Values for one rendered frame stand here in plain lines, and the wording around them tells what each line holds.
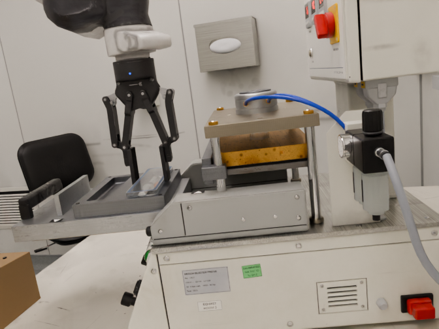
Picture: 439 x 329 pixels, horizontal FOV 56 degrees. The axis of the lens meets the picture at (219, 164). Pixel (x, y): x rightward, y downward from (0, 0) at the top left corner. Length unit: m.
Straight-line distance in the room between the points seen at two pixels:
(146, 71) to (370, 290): 0.53
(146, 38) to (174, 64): 1.70
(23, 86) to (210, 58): 1.29
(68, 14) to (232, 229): 0.45
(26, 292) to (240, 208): 0.54
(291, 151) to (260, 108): 0.10
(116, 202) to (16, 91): 2.28
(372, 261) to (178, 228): 0.31
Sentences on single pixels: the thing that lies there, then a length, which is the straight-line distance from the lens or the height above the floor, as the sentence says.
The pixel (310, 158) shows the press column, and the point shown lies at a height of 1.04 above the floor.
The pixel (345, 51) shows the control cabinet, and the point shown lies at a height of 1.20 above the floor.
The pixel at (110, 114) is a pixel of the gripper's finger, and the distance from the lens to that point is 0.80.
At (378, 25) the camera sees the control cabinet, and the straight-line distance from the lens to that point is 0.64.
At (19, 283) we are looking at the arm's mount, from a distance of 0.99.
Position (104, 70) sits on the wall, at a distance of 2.60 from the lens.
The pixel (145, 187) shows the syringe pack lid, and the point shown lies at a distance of 0.75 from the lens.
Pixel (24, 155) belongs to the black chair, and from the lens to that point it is 2.52.
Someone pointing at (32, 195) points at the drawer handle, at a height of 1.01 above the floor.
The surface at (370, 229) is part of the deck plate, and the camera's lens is 0.68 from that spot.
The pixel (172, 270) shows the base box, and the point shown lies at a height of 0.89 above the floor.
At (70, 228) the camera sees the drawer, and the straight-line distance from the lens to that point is 0.77.
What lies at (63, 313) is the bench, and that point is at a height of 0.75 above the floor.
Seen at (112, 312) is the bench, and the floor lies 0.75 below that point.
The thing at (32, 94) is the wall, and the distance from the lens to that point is 2.90.
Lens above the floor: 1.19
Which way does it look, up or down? 12 degrees down
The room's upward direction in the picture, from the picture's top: 7 degrees counter-clockwise
